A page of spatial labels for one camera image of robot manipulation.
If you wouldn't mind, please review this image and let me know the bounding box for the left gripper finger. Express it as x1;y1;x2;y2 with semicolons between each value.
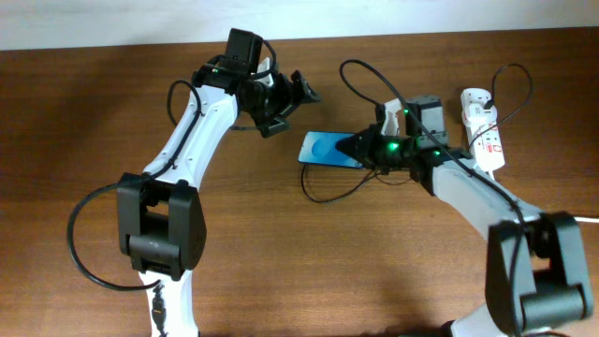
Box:
299;78;322;104
259;118;290;139

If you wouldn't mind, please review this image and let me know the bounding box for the blue Galaxy smartphone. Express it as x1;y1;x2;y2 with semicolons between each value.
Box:
298;131;364;169

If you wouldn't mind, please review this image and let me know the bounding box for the black USB charging cable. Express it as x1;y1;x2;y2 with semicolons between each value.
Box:
299;63;533;205

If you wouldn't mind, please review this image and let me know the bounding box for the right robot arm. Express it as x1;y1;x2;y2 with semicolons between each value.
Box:
336;96;594;336

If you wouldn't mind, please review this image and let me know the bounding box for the white power strip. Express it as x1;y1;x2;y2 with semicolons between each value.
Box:
460;88;505;174

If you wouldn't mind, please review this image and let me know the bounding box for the white USB wall charger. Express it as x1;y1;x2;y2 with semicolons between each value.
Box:
462;103;497;127

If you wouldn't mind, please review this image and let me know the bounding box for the right camera black cable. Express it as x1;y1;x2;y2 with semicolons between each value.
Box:
339;58;528;329

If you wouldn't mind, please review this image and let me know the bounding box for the camera black cable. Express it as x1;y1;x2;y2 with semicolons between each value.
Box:
66;39;278;337
339;58;528;329

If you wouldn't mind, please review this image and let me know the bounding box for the left camera black cable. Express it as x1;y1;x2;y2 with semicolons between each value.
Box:
66;39;278;337

